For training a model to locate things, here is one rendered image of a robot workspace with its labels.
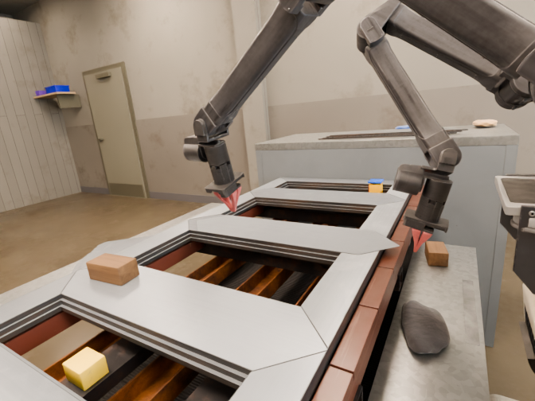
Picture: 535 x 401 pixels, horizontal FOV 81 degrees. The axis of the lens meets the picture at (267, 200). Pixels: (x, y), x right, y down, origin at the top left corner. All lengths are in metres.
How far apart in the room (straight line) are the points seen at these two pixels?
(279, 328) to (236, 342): 0.08
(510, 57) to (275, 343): 0.54
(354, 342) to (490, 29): 0.51
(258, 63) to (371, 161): 1.16
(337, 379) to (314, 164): 1.40
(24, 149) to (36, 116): 0.64
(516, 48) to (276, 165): 1.55
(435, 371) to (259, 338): 0.40
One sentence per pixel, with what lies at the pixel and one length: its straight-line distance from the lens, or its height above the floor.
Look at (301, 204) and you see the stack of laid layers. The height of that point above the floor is 0.83.
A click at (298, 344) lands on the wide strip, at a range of 0.59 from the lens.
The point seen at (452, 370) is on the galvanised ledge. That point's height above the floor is 0.68.
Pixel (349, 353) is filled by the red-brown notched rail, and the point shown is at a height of 0.83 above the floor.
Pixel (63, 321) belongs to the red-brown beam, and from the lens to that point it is 0.98.
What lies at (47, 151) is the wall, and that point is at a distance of 7.25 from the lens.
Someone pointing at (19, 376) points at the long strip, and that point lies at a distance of 0.72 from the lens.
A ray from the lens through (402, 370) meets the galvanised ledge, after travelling 0.81.
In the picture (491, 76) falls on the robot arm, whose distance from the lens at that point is 0.94.
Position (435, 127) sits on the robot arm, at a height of 1.16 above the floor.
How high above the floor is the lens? 1.23
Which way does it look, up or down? 16 degrees down
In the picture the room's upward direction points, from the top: 5 degrees counter-clockwise
